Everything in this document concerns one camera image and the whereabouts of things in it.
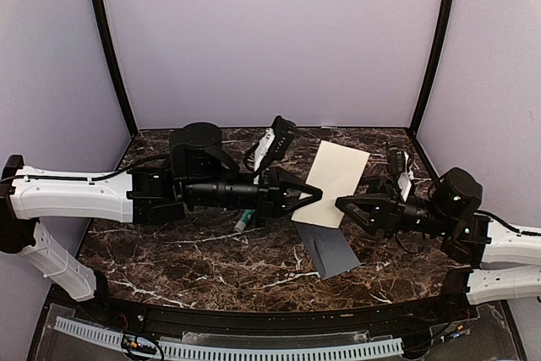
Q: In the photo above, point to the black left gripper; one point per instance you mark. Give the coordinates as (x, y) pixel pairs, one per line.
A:
(273, 196)

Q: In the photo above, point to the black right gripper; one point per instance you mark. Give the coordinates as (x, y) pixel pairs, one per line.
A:
(385, 210)

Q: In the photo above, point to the green white glue stick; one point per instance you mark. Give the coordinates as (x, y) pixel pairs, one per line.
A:
(243, 221)

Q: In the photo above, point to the cream letter paper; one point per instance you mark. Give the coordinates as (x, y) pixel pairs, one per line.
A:
(336, 171)

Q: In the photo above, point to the grey-blue paper envelope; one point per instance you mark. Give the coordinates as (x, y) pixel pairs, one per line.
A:
(329, 250)

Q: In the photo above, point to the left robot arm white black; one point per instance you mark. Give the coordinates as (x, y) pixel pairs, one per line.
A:
(195, 172)

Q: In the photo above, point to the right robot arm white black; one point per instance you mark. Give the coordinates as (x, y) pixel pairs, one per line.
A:
(498, 261)

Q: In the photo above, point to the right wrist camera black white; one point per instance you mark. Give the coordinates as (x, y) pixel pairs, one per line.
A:
(400, 169)

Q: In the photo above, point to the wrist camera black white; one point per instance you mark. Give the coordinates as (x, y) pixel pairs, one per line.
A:
(274, 144)
(400, 169)

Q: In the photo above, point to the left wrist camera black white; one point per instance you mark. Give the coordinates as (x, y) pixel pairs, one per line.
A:
(274, 144)

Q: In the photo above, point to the black front table rail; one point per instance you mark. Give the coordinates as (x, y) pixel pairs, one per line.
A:
(296, 304)

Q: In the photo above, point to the small circuit board with wires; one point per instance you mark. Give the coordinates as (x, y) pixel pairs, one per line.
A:
(138, 346)

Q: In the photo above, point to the grey slotted cable duct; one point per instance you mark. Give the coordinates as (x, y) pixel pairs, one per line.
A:
(207, 346)

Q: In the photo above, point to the black right corner frame post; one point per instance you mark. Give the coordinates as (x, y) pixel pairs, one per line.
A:
(432, 66)

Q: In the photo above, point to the black corner frame post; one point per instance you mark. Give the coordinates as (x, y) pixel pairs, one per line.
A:
(432, 66)
(110, 55)

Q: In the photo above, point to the black left corner frame post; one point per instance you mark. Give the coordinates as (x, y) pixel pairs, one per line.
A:
(110, 55)

